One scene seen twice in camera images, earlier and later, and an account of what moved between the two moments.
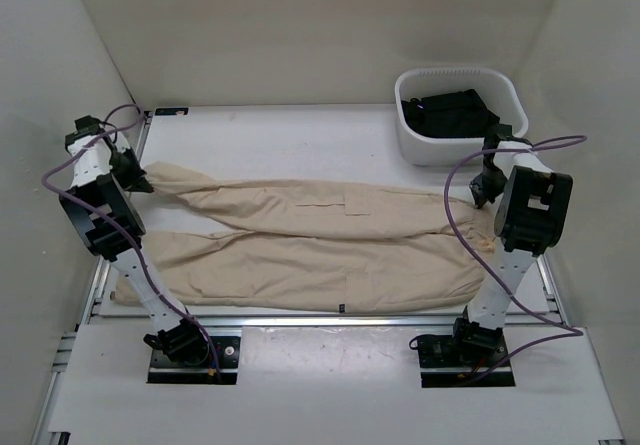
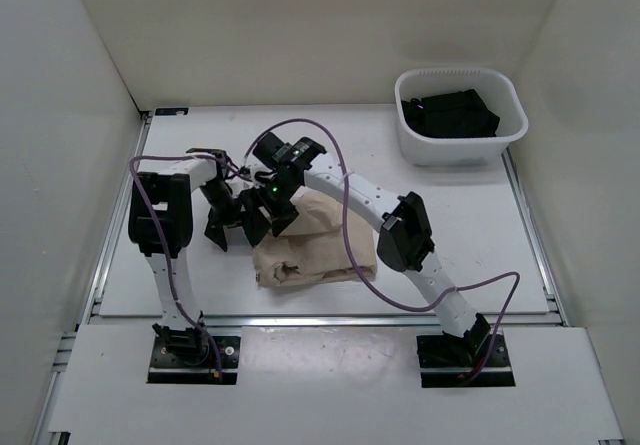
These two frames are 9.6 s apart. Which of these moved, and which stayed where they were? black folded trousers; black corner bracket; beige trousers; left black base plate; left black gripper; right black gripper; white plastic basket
Moved: right black gripper; beige trousers; left black gripper
Stayed: white plastic basket; black corner bracket; left black base plate; black folded trousers
